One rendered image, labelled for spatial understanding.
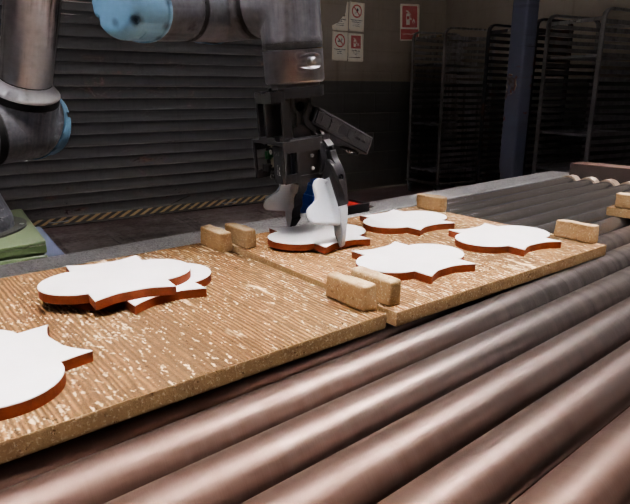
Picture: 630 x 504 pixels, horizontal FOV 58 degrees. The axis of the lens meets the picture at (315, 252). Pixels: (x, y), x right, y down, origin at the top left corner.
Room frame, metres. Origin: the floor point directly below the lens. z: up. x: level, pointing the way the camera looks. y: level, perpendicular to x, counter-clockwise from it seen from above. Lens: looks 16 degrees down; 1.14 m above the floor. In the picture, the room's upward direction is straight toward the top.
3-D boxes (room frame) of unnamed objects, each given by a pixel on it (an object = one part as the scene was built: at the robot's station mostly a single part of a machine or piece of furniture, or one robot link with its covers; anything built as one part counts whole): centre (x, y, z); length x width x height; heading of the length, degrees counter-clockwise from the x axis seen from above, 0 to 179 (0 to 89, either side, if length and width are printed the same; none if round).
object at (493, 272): (0.77, -0.13, 0.93); 0.41 x 0.35 x 0.02; 128
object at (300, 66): (0.75, 0.02, 1.17); 0.08 x 0.08 x 0.05
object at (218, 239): (0.74, 0.13, 0.95); 0.06 x 0.02 x 0.03; 39
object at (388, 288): (0.55, -0.06, 0.95); 0.06 x 0.02 x 0.03; 38
